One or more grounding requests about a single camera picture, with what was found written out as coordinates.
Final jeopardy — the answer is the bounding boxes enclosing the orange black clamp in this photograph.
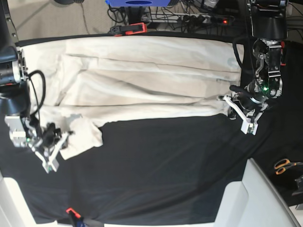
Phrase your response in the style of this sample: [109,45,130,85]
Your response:
[109,23,147,36]
[281,41,287,66]

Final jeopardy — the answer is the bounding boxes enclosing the black table cloth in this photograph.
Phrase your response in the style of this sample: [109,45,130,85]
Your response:
[0,41,303,225]

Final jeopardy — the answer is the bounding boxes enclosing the black power strip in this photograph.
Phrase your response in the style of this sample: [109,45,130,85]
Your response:
[210,16,235,26]

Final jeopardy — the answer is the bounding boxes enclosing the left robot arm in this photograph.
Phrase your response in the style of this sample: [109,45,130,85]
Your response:
[219,0,288,135]

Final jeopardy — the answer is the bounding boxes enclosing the orange black clamp right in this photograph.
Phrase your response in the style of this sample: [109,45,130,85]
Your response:
[281,41,287,66]

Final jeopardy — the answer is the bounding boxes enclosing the orange clamp bottom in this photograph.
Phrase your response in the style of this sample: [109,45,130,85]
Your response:
[66,207,81,219]

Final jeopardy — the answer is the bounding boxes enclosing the orange black clamp top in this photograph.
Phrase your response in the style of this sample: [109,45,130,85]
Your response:
[109,23,147,36]

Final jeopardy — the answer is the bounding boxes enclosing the white cotton T-shirt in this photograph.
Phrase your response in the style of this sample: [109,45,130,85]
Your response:
[23,35,241,160]

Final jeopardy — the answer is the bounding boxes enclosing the white power strip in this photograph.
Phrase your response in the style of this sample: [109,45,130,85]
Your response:
[141,12,211,23]

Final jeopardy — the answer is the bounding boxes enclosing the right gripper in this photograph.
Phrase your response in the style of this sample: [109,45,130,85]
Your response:
[29,122,75,173]

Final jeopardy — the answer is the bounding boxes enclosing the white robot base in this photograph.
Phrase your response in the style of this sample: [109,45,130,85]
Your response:
[0,176,58,227]
[97,158,303,227]

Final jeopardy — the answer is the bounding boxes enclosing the blue plastic box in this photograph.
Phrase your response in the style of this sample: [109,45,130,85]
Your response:
[106,0,170,7]

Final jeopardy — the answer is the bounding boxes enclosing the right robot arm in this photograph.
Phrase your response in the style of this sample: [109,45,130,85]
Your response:
[0,0,73,173]

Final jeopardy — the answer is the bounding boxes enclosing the black device at edge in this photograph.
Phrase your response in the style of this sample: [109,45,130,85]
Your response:
[292,175,303,196]

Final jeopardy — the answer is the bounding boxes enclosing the orange handled scissors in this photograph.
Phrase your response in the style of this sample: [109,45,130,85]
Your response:
[274,158,303,175]

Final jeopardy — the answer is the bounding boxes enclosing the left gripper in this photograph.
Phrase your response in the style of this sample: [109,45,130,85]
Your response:
[217,93,268,135]

